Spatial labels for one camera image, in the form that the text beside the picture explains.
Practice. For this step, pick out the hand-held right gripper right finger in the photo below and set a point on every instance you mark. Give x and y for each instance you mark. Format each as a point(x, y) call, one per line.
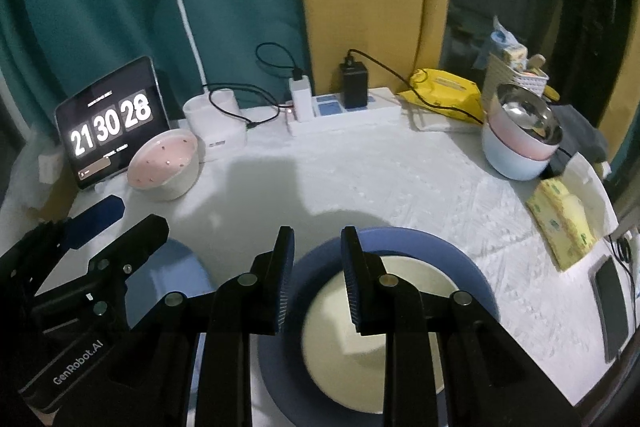
point(352, 292)

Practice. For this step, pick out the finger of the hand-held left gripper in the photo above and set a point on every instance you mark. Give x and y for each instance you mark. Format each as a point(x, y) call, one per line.
point(135, 247)
point(95, 219)

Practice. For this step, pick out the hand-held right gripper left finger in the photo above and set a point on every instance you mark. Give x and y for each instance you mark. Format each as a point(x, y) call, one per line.
point(285, 287)

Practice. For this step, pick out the blue plate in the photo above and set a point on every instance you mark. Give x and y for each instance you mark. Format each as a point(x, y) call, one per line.
point(170, 267)

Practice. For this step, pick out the beige bowl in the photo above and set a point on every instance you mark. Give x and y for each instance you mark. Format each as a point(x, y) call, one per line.
point(330, 337)

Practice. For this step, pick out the pink dotted bowl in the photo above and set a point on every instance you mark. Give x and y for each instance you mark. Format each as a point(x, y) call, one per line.
point(160, 157)

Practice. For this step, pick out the large blue bowl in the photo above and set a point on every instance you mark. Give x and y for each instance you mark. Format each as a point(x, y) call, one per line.
point(450, 272)

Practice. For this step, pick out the tablet showing clock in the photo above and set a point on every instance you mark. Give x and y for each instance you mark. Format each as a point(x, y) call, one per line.
point(110, 122)

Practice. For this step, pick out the white power strip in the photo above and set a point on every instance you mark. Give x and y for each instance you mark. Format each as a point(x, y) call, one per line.
point(380, 107)

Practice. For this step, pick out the white charger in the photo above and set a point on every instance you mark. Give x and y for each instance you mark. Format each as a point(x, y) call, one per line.
point(300, 99)

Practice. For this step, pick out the white flat packet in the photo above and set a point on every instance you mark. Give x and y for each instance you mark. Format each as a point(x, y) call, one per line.
point(445, 126)

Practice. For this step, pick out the black charger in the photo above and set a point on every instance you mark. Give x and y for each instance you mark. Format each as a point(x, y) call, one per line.
point(354, 84)

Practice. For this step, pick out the plain pink bowl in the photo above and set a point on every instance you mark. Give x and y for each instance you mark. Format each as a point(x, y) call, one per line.
point(510, 142)

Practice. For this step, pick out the yellow tissue box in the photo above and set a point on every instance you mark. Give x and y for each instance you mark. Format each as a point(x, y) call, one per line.
point(562, 227)

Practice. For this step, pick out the yellow packet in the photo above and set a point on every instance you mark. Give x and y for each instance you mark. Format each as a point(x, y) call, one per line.
point(445, 92)

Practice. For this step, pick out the stainless steel bowl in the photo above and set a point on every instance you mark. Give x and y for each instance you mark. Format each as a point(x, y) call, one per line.
point(530, 107)

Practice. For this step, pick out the white tissue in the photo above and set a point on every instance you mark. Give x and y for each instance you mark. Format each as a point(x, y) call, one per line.
point(585, 182)

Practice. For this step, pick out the black smartphone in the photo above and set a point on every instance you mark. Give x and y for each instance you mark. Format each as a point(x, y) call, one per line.
point(610, 307)

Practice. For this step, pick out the white woven basket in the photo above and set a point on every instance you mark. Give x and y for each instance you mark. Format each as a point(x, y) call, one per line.
point(515, 77)

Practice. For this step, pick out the grey cloth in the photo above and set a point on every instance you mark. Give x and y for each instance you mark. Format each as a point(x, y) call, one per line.
point(580, 132)

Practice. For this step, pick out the blue and white packet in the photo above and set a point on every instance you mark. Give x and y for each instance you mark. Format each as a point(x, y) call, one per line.
point(502, 39)

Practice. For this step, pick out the narrow yellow curtain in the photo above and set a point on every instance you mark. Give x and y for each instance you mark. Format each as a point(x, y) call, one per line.
point(617, 112)

